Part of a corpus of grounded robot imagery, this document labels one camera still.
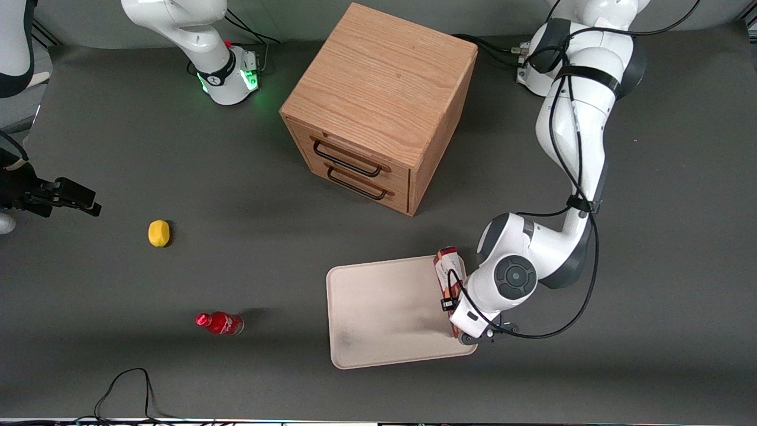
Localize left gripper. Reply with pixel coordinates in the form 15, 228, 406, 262
440, 295, 504, 339

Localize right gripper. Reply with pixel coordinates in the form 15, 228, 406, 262
0, 160, 102, 234

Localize red cookie box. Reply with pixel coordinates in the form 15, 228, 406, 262
433, 246, 467, 340

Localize beige plastic tray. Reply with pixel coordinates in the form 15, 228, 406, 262
326, 253, 478, 370

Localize yellow lemon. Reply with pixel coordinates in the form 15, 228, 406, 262
148, 220, 172, 248

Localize wooden drawer front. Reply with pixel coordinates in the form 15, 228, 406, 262
290, 121, 412, 190
302, 157, 410, 214

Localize red soda bottle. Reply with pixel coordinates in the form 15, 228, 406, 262
195, 311, 245, 337

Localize wooden drawer cabinet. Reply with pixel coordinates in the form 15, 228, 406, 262
279, 2, 478, 217

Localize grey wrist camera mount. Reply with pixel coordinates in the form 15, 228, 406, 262
458, 322, 520, 346

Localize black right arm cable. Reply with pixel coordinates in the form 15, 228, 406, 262
0, 129, 30, 172

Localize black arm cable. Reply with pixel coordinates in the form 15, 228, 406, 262
0, 129, 30, 172
445, 0, 702, 340

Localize black metal drawer handle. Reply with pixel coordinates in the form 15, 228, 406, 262
326, 165, 389, 201
312, 138, 384, 178

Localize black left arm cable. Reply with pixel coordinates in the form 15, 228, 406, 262
445, 0, 702, 340

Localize black loose cable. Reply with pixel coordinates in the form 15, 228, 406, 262
71, 367, 178, 424

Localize black right base cables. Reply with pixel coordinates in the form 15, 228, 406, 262
188, 8, 282, 76

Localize black base cables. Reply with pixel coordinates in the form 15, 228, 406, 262
188, 8, 282, 76
452, 33, 532, 69

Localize black left base cables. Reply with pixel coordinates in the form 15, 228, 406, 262
452, 33, 532, 69

